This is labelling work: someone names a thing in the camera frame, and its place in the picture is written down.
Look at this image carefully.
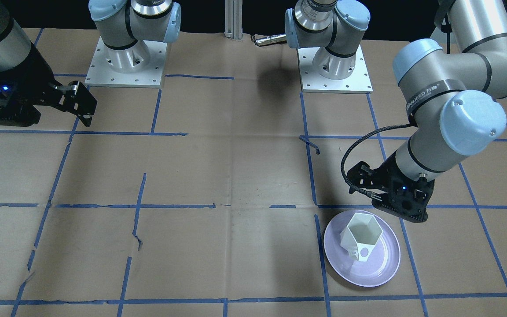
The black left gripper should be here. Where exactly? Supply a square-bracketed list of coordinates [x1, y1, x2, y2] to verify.
[348, 154, 435, 223]

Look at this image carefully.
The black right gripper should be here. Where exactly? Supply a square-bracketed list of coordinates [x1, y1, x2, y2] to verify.
[0, 46, 97, 128]

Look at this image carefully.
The white faceted mug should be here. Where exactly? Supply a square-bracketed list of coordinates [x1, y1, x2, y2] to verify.
[340, 212, 383, 262]

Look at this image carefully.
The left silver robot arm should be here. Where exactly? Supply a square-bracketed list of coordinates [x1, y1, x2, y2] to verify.
[340, 0, 507, 223]

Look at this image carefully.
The lavender round plate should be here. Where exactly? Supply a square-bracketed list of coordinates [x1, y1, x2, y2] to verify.
[323, 210, 401, 287]

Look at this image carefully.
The brown paper table cover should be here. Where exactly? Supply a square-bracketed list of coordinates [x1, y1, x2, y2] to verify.
[0, 33, 507, 317]

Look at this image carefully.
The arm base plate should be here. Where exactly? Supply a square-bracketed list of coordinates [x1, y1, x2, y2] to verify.
[297, 46, 374, 94]
[84, 38, 169, 88]

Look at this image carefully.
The aluminium frame post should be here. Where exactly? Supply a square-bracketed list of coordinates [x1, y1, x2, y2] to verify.
[224, 0, 243, 41]

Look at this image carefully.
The silver cable connector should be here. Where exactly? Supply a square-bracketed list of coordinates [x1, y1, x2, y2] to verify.
[251, 34, 287, 48]

